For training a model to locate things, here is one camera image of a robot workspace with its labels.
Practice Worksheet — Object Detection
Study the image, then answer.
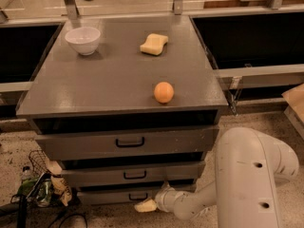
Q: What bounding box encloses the orange fruit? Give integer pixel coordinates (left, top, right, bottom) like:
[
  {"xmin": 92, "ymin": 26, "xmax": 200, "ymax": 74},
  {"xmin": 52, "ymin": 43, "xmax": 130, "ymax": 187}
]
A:
[{"xmin": 154, "ymin": 82, "xmax": 174, "ymax": 104}]

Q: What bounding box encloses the grey drawer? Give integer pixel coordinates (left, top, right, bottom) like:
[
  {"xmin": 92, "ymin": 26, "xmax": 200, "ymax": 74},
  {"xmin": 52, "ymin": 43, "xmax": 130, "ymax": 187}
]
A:
[
  {"xmin": 36, "ymin": 126, "xmax": 219, "ymax": 161},
  {"xmin": 62, "ymin": 161, "xmax": 205, "ymax": 187},
  {"xmin": 77, "ymin": 182, "xmax": 162, "ymax": 205}
]

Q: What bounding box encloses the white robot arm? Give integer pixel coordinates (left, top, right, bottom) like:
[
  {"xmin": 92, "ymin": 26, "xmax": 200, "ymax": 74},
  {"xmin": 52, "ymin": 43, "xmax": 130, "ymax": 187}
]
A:
[{"xmin": 135, "ymin": 127, "xmax": 299, "ymax": 228}]

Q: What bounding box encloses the grey middle drawer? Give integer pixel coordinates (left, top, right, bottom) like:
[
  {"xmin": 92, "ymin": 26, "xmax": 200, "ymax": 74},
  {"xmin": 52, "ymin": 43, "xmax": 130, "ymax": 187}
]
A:
[{"xmin": 62, "ymin": 161, "xmax": 205, "ymax": 187}]

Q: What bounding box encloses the brown cardboard box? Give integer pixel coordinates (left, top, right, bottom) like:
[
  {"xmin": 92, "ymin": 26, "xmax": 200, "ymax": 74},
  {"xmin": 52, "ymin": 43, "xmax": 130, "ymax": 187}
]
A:
[{"xmin": 282, "ymin": 84, "xmax": 304, "ymax": 123}]

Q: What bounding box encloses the white bowl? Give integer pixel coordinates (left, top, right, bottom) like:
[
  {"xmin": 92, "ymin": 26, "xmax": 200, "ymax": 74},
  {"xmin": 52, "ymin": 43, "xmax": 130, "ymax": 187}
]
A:
[{"xmin": 65, "ymin": 27, "xmax": 101, "ymax": 55}]

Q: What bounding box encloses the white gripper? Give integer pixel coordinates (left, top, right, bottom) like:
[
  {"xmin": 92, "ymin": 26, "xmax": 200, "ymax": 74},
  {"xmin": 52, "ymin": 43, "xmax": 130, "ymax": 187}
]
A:
[{"xmin": 134, "ymin": 182, "xmax": 178, "ymax": 213}]

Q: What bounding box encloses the clear plastic bottle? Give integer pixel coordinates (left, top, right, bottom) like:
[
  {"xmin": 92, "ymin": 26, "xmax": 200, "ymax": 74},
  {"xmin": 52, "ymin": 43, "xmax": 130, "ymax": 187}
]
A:
[{"xmin": 21, "ymin": 166, "xmax": 32, "ymax": 187}]

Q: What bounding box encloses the metal bracket left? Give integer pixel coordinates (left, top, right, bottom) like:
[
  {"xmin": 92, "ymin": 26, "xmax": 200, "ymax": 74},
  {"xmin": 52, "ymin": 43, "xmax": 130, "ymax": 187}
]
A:
[{"xmin": 64, "ymin": 0, "xmax": 79, "ymax": 20}]

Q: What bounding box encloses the tan paper snack bag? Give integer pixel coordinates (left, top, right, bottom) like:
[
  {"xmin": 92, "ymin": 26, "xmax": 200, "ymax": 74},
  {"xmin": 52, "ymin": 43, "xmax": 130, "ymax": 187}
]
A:
[{"xmin": 46, "ymin": 158, "xmax": 72, "ymax": 206}]

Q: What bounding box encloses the black cable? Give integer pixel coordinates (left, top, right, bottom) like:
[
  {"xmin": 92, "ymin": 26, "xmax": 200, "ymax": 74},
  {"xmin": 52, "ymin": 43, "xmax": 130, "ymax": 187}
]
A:
[{"xmin": 47, "ymin": 206, "xmax": 88, "ymax": 228}]

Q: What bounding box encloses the yellow sponge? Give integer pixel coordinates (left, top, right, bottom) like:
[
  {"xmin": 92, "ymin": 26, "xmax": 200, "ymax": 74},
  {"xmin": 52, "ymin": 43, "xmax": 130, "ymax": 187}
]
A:
[{"xmin": 140, "ymin": 33, "xmax": 168, "ymax": 56}]

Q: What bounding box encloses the grey drawer cabinet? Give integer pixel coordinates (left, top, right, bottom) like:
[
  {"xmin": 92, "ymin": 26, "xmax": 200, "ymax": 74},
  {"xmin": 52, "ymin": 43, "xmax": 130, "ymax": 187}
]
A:
[{"xmin": 17, "ymin": 16, "xmax": 227, "ymax": 191}]

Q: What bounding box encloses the green snack bag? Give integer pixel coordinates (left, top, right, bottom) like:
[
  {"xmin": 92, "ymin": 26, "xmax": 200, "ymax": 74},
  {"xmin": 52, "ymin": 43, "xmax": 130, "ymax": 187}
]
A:
[{"xmin": 17, "ymin": 178, "xmax": 52, "ymax": 207}]

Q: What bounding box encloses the black wire basket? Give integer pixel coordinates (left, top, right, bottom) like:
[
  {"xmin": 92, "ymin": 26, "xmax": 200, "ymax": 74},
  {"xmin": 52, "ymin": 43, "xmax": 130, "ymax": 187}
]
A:
[{"xmin": 28, "ymin": 150, "xmax": 62, "ymax": 205}]

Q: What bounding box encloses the grey bottom drawer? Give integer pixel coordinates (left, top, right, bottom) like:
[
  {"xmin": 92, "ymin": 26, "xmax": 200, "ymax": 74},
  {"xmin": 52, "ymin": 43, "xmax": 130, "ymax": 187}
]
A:
[{"xmin": 77, "ymin": 182, "xmax": 162, "ymax": 205}]

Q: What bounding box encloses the grey top drawer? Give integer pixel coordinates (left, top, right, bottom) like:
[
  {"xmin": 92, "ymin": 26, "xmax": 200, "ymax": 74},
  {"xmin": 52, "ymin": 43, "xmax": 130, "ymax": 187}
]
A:
[{"xmin": 36, "ymin": 126, "xmax": 219, "ymax": 161}]

